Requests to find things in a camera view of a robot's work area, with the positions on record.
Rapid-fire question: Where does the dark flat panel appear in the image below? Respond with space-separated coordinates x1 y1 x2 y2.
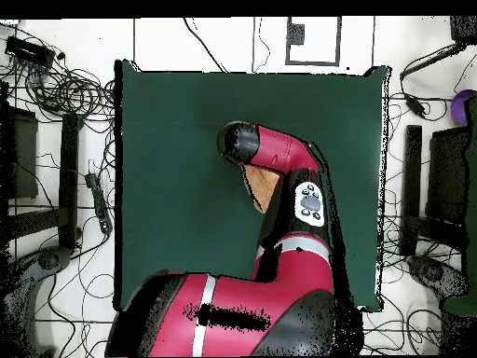
425 126 471 227
0 105 39 200

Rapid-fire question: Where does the tangled black cable bundle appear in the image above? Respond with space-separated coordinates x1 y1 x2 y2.
0 55 116 122

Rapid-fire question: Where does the purple bowl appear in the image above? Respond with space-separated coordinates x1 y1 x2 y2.
449 89 477 126

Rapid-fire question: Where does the black upright beam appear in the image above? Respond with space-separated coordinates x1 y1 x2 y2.
400 125 424 257
58 113 82 251

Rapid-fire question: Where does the black rod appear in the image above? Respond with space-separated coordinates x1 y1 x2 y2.
399 41 468 82

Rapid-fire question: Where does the dark grey chair base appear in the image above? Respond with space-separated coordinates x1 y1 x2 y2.
406 255 471 299
0 245 73 358

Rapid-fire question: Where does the dark green tablecloth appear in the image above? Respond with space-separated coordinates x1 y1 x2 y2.
114 59 390 312

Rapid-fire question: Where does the tan terry towel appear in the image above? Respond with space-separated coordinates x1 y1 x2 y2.
241 163 284 215

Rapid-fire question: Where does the black network switch box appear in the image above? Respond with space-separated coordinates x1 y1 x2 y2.
5 35 57 69

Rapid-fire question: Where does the black power adapter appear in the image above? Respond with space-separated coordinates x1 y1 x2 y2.
404 92 429 119

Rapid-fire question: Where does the grey square floor frame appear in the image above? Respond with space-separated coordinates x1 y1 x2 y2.
285 16 343 68

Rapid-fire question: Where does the black power strip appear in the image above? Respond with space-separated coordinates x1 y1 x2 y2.
84 172 114 236

